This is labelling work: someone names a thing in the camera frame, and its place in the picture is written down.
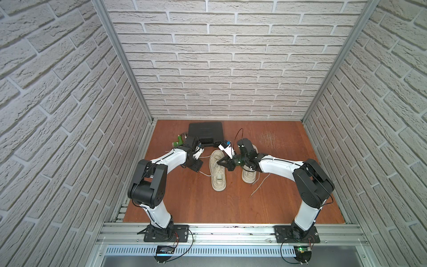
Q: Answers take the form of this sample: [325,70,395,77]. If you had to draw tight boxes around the beige sneaker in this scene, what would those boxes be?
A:
[241,144,271,198]
[199,150,226,192]

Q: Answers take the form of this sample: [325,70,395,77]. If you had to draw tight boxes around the black plastic tool case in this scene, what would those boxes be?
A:
[188,121,225,148]

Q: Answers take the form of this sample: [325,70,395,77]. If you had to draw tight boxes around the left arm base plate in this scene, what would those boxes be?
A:
[139,224,189,243]

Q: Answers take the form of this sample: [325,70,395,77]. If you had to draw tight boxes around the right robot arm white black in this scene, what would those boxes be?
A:
[218,138,335,241]

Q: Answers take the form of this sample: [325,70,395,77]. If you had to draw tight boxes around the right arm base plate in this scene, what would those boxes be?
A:
[273,225,320,244]

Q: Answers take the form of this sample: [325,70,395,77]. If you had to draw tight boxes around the left controller board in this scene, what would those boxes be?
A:
[154,245,175,263]

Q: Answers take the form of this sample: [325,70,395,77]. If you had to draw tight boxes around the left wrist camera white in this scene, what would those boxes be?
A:
[193,147,204,160]

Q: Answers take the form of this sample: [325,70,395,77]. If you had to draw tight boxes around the left corner aluminium post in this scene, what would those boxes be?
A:
[92,0,154,124]

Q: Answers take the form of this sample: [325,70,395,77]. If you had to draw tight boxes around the aluminium front rail frame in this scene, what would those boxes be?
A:
[86,222,379,267]

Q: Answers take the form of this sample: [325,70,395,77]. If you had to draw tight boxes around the controller board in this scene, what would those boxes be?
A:
[154,245,175,263]
[294,247,312,264]

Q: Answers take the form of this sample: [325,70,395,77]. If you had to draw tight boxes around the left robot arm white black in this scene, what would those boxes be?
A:
[127,137,204,241]

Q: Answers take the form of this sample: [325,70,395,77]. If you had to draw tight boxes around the right controller board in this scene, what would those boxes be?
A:
[294,247,312,264]

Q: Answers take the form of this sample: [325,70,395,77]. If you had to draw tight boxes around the right corner aluminium post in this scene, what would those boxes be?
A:
[301,0,380,123]

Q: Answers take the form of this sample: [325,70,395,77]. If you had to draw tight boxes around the green handled tool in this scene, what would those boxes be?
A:
[172,133,187,148]

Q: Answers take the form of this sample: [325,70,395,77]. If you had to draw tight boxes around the corner aluminium post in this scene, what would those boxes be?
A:
[92,0,154,124]
[301,0,380,123]

